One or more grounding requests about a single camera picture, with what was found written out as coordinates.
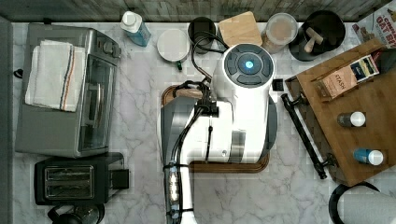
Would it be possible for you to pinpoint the silver toaster oven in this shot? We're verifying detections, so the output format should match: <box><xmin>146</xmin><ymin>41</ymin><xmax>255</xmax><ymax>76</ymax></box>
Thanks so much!
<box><xmin>15</xmin><ymin>23</ymin><xmax>120</xmax><ymax>158</ymax></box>

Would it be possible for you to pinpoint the black two-slot toaster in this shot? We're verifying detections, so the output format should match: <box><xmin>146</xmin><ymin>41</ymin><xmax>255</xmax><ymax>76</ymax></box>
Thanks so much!
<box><xmin>34</xmin><ymin>152</ymin><xmax>130</xmax><ymax>205</ymax></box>

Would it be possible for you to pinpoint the wooden drawer cabinet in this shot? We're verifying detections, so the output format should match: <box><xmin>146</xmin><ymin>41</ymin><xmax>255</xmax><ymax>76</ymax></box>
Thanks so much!
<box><xmin>286</xmin><ymin>39</ymin><xmax>396</xmax><ymax>186</ymax></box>

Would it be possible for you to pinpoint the blue liquid plastic bottle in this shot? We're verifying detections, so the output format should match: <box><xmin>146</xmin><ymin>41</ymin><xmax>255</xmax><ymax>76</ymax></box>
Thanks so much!
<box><xmin>120</xmin><ymin>11</ymin><xmax>151</xmax><ymax>47</ymax></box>

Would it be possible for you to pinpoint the black bowl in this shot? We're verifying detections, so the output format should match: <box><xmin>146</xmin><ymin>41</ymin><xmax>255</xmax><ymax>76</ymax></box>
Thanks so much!
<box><xmin>289</xmin><ymin>10</ymin><xmax>346</xmax><ymax>62</ymax></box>

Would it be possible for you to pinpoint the small black square block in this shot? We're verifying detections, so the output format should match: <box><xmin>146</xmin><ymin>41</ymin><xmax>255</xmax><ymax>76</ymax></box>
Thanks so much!
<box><xmin>272</xmin><ymin>78</ymin><xmax>284</xmax><ymax>91</ymax></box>

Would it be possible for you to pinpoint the black drawer handle bar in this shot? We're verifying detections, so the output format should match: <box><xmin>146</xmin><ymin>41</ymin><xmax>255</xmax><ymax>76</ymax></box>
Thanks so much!
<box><xmin>281</xmin><ymin>93</ymin><xmax>327</xmax><ymax>179</ymax></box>

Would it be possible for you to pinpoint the white striped dish towel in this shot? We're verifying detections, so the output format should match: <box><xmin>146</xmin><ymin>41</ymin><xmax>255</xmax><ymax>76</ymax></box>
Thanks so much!
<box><xmin>24</xmin><ymin>40</ymin><xmax>86</xmax><ymax>112</ymax></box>

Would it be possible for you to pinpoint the blue spice bottle white cap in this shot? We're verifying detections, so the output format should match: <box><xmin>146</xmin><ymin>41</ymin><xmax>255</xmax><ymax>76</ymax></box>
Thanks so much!
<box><xmin>353</xmin><ymin>148</ymin><xmax>384</xmax><ymax>166</ymax></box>

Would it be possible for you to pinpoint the black cylindrical cup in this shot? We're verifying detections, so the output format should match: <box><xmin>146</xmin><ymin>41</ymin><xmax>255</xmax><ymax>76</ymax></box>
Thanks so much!
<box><xmin>188</xmin><ymin>17</ymin><xmax>216</xmax><ymax>54</ymax></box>

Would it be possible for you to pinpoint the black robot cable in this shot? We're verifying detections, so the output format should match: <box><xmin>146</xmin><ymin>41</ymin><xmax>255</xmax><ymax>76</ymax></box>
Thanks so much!
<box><xmin>169</xmin><ymin>30</ymin><xmax>230</xmax><ymax>224</ymax></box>

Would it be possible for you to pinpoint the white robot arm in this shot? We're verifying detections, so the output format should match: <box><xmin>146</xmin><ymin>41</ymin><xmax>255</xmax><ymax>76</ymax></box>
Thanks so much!
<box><xmin>157</xmin><ymin>43</ymin><xmax>276</xmax><ymax>224</ymax></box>

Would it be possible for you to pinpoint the wooden pestle tool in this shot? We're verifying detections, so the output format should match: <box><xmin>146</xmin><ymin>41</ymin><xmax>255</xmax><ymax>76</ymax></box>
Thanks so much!
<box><xmin>304</xmin><ymin>27</ymin><xmax>323</xmax><ymax>53</ymax></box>

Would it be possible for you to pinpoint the light wooden block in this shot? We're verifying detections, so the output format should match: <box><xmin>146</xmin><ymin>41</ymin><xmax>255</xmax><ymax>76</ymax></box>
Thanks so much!
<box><xmin>219</xmin><ymin>11</ymin><xmax>262</xmax><ymax>47</ymax></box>

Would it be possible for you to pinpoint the oat cereal box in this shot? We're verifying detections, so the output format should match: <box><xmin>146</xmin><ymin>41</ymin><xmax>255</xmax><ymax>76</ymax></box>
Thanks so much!
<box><xmin>352</xmin><ymin>0</ymin><xmax>396</xmax><ymax>49</ymax></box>

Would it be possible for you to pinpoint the clear jar with lid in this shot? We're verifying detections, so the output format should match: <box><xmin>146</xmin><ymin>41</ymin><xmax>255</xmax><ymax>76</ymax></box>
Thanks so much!
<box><xmin>262</xmin><ymin>13</ymin><xmax>298</xmax><ymax>54</ymax></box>

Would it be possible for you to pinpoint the Stash tea box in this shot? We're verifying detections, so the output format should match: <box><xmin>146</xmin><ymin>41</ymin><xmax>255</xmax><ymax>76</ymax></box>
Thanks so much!
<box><xmin>313</xmin><ymin>55</ymin><xmax>379</xmax><ymax>102</ymax></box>

